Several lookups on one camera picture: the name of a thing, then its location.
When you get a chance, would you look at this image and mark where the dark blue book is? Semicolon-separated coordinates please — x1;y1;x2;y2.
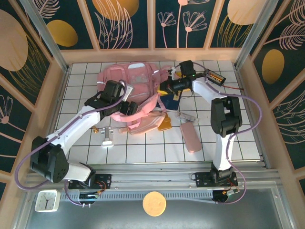
159;92;182;111

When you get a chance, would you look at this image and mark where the pink school backpack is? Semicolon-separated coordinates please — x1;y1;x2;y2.
96;62;173;127

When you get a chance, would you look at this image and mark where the yellow sponge block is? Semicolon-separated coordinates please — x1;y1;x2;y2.
157;114;173;132

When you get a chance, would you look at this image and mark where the peach zippered pencil pouch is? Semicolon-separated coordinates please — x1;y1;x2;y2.
118;112;167;136

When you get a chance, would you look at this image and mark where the pink hard glasses case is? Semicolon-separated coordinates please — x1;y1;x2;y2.
180;122;201;153

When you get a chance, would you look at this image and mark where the black charger with yellow plugs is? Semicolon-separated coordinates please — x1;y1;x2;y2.
203;69;226;86

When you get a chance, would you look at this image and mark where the black round wiring port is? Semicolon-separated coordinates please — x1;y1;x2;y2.
211;189;241;205
77;190;102;208

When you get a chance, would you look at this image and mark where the round cork disc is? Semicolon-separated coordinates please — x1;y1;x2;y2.
142;191;167;217

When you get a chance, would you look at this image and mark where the white square alarm clock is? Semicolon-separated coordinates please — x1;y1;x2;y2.
34;189;61;213

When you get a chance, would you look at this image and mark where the silver metal bracket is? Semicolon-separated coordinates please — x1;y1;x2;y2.
100;127;115;147

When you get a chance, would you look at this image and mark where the red charger cable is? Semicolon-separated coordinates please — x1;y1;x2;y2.
224;83;245;92

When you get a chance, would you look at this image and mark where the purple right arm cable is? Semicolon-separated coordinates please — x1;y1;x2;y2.
175;61;264;206

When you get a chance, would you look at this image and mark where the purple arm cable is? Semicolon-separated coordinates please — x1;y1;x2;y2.
175;61;264;206
14;80;129;207

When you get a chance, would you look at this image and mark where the aluminium frame post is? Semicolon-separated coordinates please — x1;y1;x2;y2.
233;0;286;70
19;0;71;73

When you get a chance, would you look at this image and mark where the aluminium mounting rail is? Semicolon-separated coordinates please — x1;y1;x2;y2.
23;162;283;191

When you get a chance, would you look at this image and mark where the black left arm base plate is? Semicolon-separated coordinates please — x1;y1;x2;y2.
68;174;112;190

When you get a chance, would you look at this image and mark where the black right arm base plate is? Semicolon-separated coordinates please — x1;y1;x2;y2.
195;171;239;188

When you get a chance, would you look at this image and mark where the grey slotted cable duct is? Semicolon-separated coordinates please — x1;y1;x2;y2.
59;189;215;203

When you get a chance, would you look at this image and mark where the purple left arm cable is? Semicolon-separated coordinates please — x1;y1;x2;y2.
14;80;129;207

